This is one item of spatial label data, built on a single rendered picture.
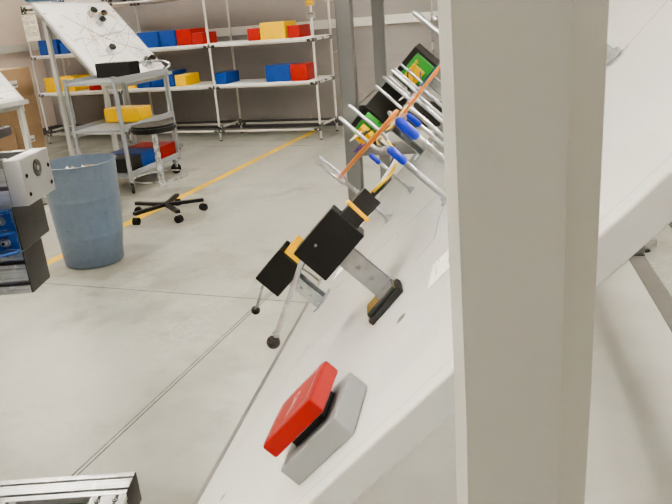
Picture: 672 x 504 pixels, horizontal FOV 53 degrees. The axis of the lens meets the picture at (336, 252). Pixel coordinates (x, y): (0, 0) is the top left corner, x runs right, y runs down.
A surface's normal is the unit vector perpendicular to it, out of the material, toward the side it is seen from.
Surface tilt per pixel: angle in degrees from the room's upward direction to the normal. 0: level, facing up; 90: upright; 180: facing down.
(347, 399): 43
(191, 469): 0
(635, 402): 0
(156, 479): 0
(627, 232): 90
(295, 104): 90
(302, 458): 90
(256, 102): 90
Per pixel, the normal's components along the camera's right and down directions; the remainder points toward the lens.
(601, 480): -0.07, -0.94
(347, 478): -0.19, 0.34
